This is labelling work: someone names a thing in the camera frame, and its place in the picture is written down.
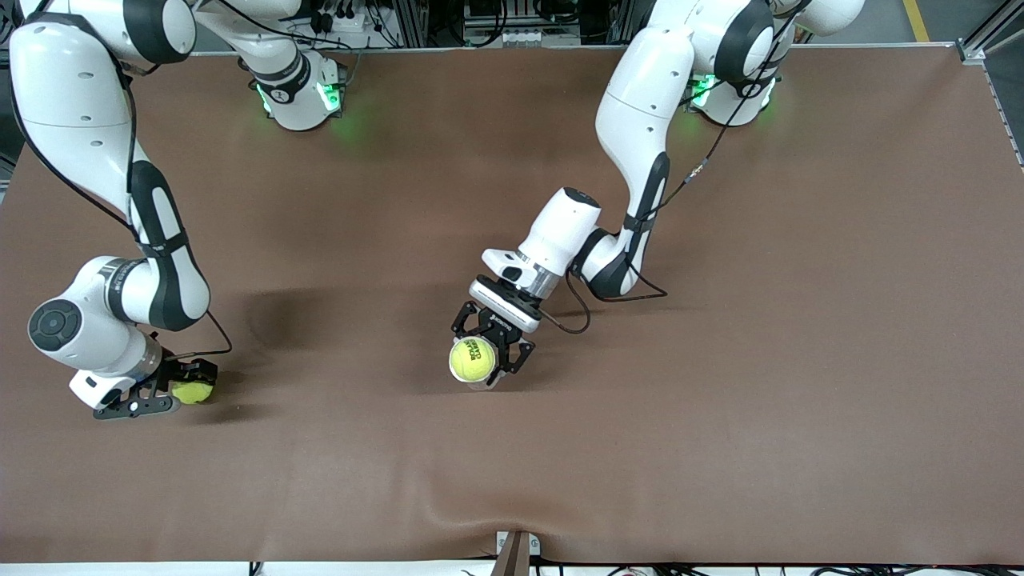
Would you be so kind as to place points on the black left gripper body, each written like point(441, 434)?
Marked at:
point(498, 326)

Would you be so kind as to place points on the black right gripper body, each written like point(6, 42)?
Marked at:
point(170, 372)

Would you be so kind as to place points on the yellow tennis ball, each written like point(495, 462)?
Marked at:
point(472, 359)
point(194, 394)

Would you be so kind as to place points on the clear tennis ball tube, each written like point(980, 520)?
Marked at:
point(488, 386)

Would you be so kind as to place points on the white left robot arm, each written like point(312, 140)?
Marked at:
point(648, 104)

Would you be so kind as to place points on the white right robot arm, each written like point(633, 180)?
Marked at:
point(72, 96)

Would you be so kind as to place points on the brown table mat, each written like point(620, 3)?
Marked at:
point(720, 448)

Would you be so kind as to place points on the white power strip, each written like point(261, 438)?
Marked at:
point(352, 20)

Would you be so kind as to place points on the aluminium profile beam with bracket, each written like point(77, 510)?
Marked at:
point(516, 556)

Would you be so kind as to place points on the aluminium frame post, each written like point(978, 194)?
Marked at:
point(412, 24)

